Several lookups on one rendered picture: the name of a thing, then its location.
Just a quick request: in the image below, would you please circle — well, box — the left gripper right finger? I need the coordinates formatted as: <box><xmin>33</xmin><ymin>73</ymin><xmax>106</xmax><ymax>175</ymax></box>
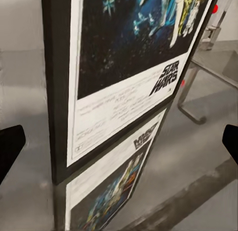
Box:
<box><xmin>222</xmin><ymin>124</ymin><xmax>238</xmax><ymax>165</ymax></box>

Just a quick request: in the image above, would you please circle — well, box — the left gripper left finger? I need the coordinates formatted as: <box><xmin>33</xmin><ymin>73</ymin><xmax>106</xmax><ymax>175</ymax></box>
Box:
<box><xmin>0</xmin><ymin>125</ymin><xmax>26</xmax><ymax>184</ymax></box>

